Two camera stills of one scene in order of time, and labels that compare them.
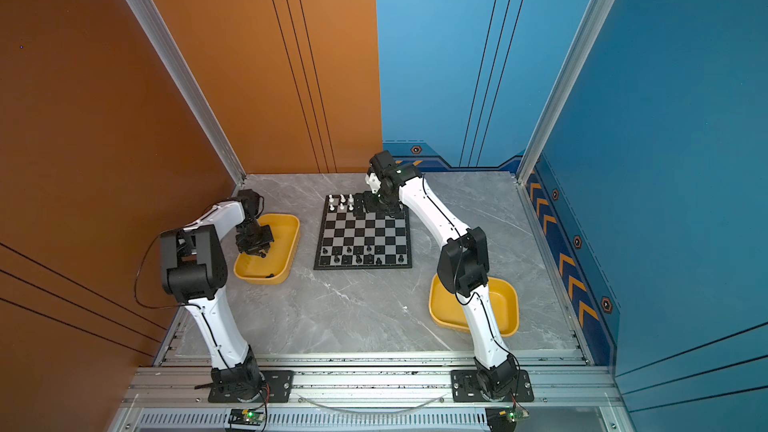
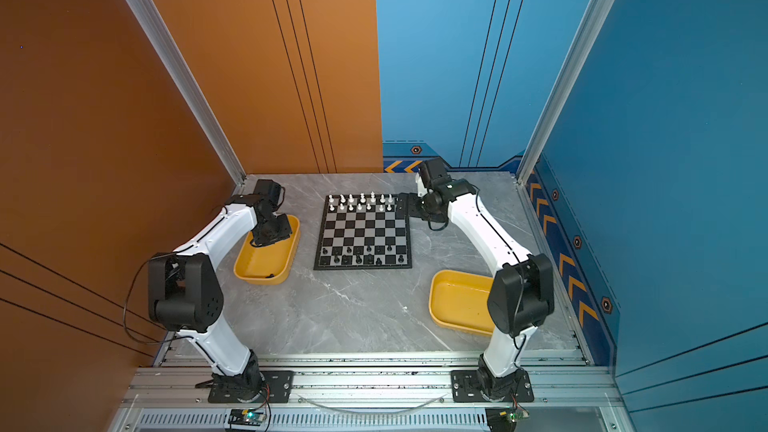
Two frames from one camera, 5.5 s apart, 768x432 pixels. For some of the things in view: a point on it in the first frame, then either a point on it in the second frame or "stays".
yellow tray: x=280 y=263 stays
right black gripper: x=370 y=207 → x=411 y=210
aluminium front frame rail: x=369 y=393 stays
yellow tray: x=446 y=310 stays
